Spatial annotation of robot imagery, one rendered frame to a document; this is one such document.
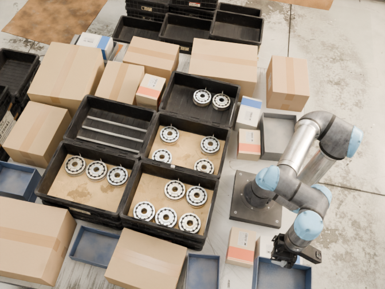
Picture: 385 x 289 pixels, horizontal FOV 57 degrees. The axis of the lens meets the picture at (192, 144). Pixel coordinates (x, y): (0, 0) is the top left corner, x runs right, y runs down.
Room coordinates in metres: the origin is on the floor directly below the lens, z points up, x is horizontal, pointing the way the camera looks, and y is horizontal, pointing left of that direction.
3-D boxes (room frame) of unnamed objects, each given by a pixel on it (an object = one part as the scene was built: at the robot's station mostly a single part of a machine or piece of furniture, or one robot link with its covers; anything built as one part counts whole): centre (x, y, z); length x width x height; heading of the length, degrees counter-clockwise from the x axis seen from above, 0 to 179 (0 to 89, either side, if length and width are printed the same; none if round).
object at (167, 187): (0.69, 0.06, 0.86); 0.10 x 0.10 x 0.01
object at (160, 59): (1.58, 0.31, 0.78); 0.30 x 0.22 x 0.16; 83
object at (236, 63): (1.55, -0.13, 0.80); 0.40 x 0.30 x 0.20; 89
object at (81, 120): (0.97, 0.42, 0.87); 0.40 x 0.30 x 0.11; 82
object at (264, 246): (0.47, -0.47, 0.75); 0.20 x 0.12 x 0.09; 88
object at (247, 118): (1.27, -0.31, 0.75); 0.20 x 0.12 x 0.09; 170
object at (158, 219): (0.54, 0.08, 0.86); 0.10 x 0.10 x 0.01
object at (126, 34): (2.30, 0.56, 0.26); 0.40 x 0.30 x 0.23; 85
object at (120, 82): (1.31, 0.46, 0.78); 0.30 x 0.22 x 0.16; 177
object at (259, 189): (0.76, -0.38, 0.91); 0.13 x 0.12 x 0.14; 63
